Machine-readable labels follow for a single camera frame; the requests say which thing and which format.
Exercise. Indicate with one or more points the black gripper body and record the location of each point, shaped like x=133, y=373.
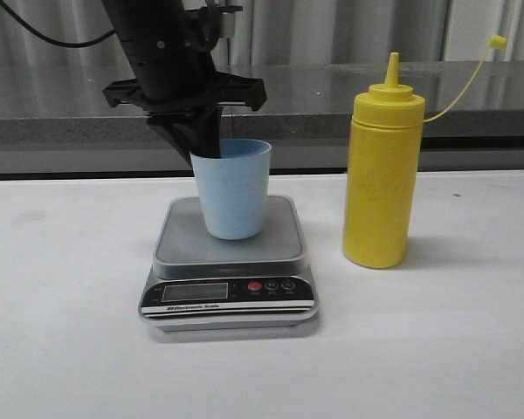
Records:
x=169, y=52

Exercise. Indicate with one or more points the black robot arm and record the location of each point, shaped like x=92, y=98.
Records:
x=175, y=80

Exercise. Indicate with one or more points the light blue plastic cup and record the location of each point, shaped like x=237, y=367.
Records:
x=233, y=188

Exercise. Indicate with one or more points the grey stone counter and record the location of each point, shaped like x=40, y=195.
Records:
x=54, y=121

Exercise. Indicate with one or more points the silver digital kitchen scale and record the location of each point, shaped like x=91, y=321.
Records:
x=198, y=282

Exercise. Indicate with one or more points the yellow squeeze bottle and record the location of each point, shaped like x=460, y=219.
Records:
x=386, y=133

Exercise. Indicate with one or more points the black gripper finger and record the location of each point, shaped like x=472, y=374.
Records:
x=172, y=129
x=197, y=133

